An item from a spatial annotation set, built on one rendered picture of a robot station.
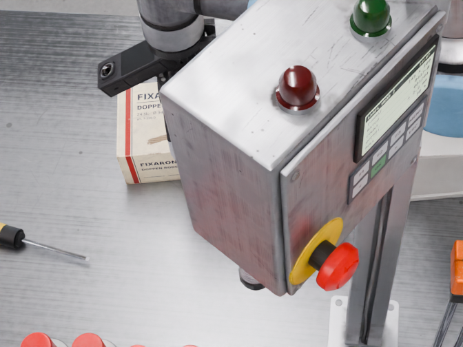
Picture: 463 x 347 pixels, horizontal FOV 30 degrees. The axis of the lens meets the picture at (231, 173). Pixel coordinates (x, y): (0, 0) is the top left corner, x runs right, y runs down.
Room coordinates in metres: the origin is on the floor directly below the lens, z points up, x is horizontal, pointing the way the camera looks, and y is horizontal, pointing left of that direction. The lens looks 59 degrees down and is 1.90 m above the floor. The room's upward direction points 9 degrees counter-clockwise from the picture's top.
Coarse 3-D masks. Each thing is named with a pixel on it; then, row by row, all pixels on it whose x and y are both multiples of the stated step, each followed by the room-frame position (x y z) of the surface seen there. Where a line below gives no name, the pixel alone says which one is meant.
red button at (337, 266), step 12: (324, 240) 0.27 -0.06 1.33; (324, 252) 0.26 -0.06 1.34; (336, 252) 0.26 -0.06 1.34; (348, 252) 0.26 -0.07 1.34; (312, 264) 0.26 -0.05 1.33; (324, 264) 0.25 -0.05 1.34; (336, 264) 0.25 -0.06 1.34; (348, 264) 0.25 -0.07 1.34; (324, 276) 0.24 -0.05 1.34; (336, 276) 0.24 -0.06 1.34; (348, 276) 0.24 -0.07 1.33; (324, 288) 0.24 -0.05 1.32; (336, 288) 0.24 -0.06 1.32
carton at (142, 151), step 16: (128, 96) 0.75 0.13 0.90; (144, 96) 0.75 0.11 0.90; (128, 112) 0.72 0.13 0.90; (144, 112) 0.72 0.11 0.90; (160, 112) 0.71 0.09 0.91; (128, 128) 0.70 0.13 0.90; (144, 128) 0.69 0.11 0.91; (160, 128) 0.69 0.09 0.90; (128, 144) 0.67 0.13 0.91; (144, 144) 0.66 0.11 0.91; (160, 144) 0.66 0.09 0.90; (128, 160) 0.65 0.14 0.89; (144, 160) 0.65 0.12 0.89; (160, 160) 0.65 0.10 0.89; (128, 176) 0.65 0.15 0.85; (144, 176) 0.65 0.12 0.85; (160, 176) 0.65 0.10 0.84; (176, 176) 0.65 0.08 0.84
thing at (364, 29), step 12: (360, 0) 0.35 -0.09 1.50; (372, 0) 0.34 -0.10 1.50; (384, 0) 0.34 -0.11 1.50; (360, 12) 0.34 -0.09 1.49; (372, 12) 0.34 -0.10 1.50; (384, 12) 0.34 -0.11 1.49; (360, 24) 0.34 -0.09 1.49; (372, 24) 0.33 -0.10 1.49; (384, 24) 0.34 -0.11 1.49; (360, 36) 0.33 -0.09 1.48; (372, 36) 0.33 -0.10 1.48; (384, 36) 0.33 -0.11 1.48
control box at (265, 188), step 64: (320, 0) 0.37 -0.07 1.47; (192, 64) 0.34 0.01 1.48; (256, 64) 0.33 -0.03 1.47; (320, 64) 0.32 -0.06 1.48; (384, 64) 0.32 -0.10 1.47; (192, 128) 0.30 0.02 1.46; (256, 128) 0.28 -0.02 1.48; (320, 128) 0.28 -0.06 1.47; (192, 192) 0.31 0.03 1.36; (256, 192) 0.26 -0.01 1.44; (320, 192) 0.27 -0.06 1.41; (384, 192) 0.32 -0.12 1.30; (256, 256) 0.27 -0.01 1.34
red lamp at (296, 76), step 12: (288, 72) 0.30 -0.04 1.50; (300, 72) 0.30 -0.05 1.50; (312, 72) 0.30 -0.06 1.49; (288, 84) 0.29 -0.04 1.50; (300, 84) 0.29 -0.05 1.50; (312, 84) 0.29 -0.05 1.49; (276, 96) 0.30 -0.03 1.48; (288, 96) 0.29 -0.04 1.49; (300, 96) 0.29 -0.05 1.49; (312, 96) 0.29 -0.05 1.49; (288, 108) 0.29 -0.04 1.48; (300, 108) 0.29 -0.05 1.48; (312, 108) 0.29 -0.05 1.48
